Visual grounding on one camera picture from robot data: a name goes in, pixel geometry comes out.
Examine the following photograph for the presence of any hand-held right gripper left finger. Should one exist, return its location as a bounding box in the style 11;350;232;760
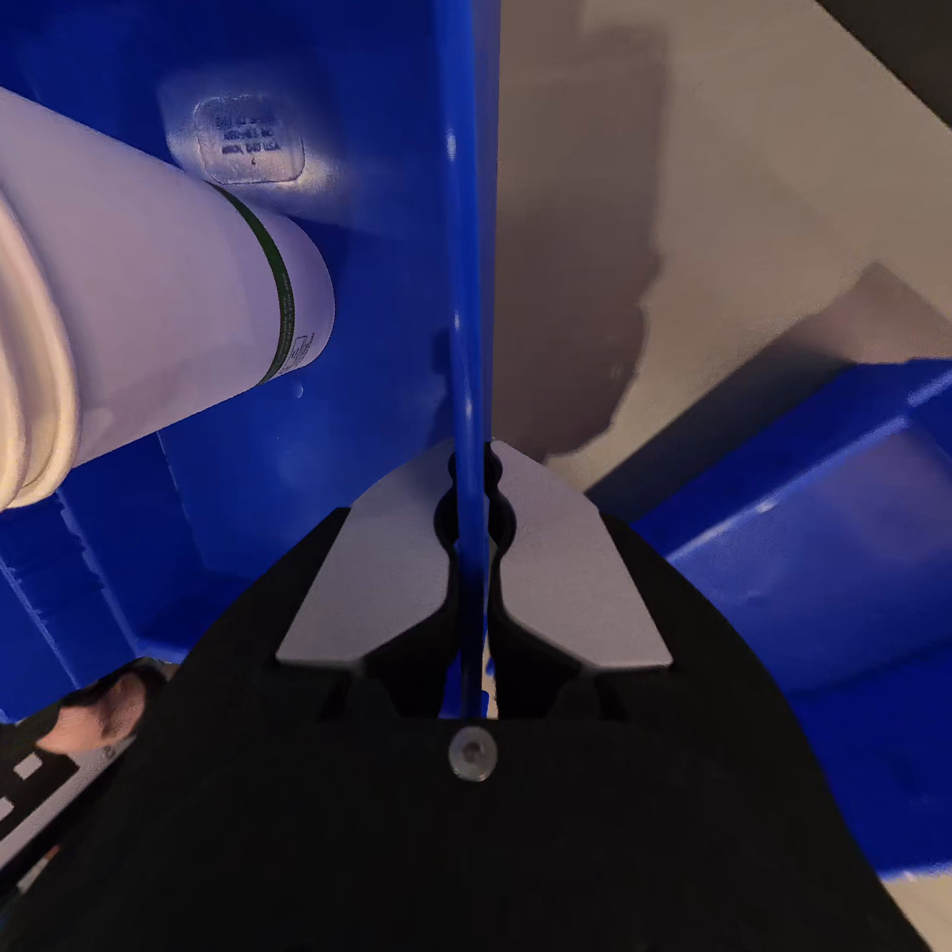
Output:
275;439;467;718

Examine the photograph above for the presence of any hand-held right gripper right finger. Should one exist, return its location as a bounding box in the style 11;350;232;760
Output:
486;440;675;718

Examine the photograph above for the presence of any blue plastic bin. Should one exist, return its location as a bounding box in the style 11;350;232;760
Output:
0;0;501;726
588;358;952;882

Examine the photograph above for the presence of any stack of nested white cups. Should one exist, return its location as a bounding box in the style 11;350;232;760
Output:
0;88;336;511

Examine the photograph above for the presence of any person's left forearm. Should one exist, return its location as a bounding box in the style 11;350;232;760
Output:
37;660;166;754

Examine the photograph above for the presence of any white sign with black pattern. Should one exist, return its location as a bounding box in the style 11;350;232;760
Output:
0;747;81;845

